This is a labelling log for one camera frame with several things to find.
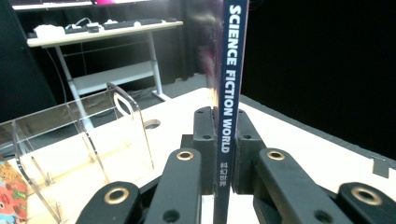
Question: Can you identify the black curtain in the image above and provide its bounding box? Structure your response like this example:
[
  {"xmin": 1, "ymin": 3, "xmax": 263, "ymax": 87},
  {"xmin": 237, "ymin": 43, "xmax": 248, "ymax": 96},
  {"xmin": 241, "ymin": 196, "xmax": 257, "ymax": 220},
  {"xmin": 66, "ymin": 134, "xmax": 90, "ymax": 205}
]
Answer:
[{"xmin": 242, "ymin": 0, "xmax": 396, "ymax": 161}]

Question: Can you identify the grey tape piece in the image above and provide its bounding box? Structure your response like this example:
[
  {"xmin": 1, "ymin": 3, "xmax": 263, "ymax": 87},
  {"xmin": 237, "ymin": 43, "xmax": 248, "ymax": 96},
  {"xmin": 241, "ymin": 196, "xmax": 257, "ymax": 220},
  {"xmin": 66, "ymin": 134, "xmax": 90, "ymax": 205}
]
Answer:
[{"xmin": 371, "ymin": 155, "xmax": 390, "ymax": 179}]

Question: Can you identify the grey table grommet hole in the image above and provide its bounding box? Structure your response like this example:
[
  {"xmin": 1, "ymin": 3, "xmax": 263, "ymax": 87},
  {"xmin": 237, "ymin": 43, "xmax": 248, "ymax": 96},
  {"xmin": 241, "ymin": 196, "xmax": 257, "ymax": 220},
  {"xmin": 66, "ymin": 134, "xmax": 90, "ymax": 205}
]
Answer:
[{"xmin": 143, "ymin": 119, "xmax": 162, "ymax": 131}]

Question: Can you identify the white box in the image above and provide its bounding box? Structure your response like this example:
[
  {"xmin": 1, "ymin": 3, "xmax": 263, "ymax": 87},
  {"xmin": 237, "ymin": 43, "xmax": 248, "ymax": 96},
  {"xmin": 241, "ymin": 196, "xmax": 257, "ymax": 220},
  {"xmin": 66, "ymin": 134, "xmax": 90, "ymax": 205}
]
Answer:
[{"xmin": 33, "ymin": 23, "xmax": 67, "ymax": 40}]

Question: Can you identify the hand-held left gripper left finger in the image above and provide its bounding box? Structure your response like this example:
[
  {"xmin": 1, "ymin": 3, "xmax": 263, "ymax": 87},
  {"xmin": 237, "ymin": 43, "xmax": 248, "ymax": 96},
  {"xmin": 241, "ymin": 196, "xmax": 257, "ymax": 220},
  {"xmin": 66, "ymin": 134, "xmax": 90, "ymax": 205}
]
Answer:
[{"xmin": 191, "ymin": 106, "xmax": 218, "ymax": 196}]

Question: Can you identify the purple magazine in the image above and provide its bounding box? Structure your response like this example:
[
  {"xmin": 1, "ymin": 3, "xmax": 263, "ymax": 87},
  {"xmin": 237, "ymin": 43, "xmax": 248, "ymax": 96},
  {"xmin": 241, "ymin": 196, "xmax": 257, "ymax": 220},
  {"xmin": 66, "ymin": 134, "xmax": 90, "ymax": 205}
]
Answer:
[{"xmin": 199, "ymin": 0, "xmax": 250, "ymax": 224}]

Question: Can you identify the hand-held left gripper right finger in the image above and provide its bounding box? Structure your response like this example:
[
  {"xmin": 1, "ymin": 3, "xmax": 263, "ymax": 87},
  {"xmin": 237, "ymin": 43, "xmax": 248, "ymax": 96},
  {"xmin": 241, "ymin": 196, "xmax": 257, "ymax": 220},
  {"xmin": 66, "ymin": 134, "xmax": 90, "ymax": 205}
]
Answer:
[{"xmin": 233, "ymin": 108, "xmax": 267, "ymax": 194}]

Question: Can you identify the light blue picture book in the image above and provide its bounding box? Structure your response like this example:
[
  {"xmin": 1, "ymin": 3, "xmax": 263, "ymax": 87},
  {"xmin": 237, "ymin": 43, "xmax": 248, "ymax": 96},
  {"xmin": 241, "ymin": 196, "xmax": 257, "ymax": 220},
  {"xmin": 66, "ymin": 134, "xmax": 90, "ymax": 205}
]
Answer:
[{"xmin": 0, "ymin": 159, "xmax": 30, "ymax": 224}]

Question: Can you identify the clear acrylic book rack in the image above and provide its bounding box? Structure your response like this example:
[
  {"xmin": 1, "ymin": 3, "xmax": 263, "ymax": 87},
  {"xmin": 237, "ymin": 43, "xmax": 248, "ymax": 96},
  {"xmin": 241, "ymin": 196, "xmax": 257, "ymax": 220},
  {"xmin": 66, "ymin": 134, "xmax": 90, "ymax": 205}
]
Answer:
[{"xmin": 0, "ymin": 81, "xmax": 156, "ymax": 224}]

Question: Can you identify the black keyboard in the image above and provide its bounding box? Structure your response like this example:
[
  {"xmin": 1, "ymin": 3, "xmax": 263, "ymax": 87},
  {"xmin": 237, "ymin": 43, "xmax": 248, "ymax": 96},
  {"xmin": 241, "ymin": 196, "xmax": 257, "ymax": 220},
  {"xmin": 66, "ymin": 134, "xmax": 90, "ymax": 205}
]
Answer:
[{"xmin": 102, "ymin": 18, "xmax": 163, "ymax": 31}]

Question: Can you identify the white desk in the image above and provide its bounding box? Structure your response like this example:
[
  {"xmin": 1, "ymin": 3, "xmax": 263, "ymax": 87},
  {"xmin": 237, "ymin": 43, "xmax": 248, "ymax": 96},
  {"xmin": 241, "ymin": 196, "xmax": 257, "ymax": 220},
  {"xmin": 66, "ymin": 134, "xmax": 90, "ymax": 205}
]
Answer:
[{"xmin": 26, "ymin": 20, "xmax": 185, "ymax": 133}]

